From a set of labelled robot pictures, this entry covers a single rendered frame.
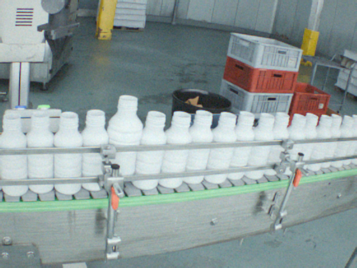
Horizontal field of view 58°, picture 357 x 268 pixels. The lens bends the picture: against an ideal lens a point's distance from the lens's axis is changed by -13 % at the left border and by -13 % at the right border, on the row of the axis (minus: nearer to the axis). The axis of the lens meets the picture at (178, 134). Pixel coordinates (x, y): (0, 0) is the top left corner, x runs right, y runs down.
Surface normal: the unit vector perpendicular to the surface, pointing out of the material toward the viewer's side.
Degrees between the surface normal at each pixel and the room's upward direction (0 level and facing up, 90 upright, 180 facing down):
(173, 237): 90
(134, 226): 90
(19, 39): 90
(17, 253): 90
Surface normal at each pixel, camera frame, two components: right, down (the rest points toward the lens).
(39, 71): 0.11, 0.40
